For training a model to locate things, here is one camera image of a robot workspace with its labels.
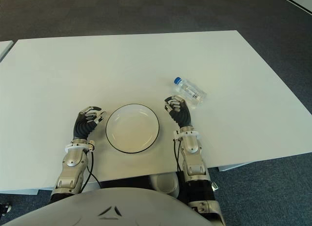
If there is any white round robot waist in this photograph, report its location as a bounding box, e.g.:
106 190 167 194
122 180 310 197
149 173 180 194

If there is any white plate black rim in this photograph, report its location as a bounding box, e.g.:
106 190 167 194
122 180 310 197
105 103 160 154

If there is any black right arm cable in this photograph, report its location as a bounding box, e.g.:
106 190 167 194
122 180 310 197
173 138 183 173

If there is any black wheeled stand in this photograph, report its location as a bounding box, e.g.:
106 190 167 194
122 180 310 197
0 203 12 216

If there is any clear blue-capped water bottle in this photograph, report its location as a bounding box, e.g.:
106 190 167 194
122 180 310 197
172 76 207 107

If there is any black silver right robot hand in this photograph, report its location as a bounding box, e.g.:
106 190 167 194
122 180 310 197
164 95 193 127

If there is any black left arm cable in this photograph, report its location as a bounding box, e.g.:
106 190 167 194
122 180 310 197
84 140 102 189

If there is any grey robot torso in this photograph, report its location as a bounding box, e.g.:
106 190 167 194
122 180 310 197
2 187 210 226

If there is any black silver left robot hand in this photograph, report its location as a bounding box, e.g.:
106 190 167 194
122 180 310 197
72 105 107 141

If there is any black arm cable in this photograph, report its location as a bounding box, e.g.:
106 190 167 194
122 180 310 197
84 140 102 189
173 138 183 173

